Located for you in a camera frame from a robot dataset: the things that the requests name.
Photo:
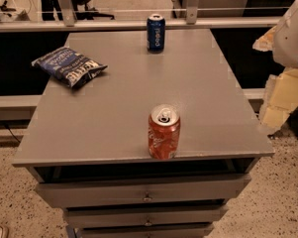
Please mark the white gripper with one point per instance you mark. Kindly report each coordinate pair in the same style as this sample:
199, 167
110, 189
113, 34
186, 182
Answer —
291, 41

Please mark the blue chip bag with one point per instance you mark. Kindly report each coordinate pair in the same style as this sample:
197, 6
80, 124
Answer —
69, 66

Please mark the red coke can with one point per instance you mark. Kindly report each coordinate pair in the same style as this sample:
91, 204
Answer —
164, 132

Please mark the blue pepsi can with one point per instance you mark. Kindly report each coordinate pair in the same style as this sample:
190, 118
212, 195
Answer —
155, 33

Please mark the grey metal railing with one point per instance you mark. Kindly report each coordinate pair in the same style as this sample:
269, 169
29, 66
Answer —
13, 26

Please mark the top grey drawer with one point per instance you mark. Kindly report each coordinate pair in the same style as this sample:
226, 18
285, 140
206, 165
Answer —
143, 190

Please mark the grey drawer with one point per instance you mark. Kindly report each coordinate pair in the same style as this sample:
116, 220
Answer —
143, 190
192, 230
145, 216

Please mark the bottom grey drawer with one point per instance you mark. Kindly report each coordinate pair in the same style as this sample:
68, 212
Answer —
192, 230

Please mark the grey drawer cabinet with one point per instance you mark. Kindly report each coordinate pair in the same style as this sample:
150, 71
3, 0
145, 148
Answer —
101, 131

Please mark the black office chair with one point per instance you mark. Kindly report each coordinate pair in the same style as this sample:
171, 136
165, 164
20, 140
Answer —
81, 9

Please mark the middle grey drawer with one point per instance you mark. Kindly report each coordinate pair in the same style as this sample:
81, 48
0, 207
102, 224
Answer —
145, 216

